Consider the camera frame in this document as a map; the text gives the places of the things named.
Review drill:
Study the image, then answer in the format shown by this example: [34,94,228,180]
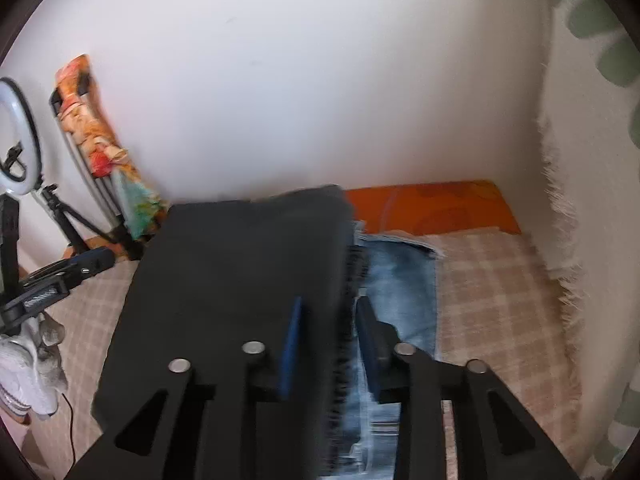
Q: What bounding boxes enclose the floral ironing board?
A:
[48,53,171,247]

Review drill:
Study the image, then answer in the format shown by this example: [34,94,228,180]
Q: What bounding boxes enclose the folded blue jeans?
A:
[320,230,446,479]

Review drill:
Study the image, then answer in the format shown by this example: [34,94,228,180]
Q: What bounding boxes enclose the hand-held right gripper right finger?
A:
[355,296,583,480]

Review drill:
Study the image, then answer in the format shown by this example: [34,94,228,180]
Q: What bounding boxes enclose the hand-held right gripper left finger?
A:
[65,296,305,480]

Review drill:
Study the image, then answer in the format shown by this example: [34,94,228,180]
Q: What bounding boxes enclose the pink plaid blanket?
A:
[27,227,585,480]

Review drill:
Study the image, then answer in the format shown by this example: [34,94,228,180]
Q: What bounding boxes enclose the white ring light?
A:
[0,76,46,197]

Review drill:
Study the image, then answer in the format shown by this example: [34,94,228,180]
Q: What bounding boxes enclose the black tripod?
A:
[41,184,143,262]

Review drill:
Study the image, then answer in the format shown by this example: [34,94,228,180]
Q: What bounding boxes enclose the black pants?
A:
[91,185,357,480]

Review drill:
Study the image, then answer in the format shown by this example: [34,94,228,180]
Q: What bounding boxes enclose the person's left forearm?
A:
[0,407,35,458]

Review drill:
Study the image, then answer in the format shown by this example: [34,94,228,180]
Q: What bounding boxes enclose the black cable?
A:
[58,391,78,467]

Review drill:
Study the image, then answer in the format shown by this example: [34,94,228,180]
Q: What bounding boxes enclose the green leaf white curtain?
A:
[536,0,640,477]

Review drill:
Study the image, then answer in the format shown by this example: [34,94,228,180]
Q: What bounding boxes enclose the orange bed sheet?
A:
[344,180,522,237]

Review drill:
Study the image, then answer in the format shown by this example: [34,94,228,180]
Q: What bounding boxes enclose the person's left hand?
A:
[0,311,69,422]

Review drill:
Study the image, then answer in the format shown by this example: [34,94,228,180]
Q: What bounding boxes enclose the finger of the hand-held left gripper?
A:
[67,247,117,289]

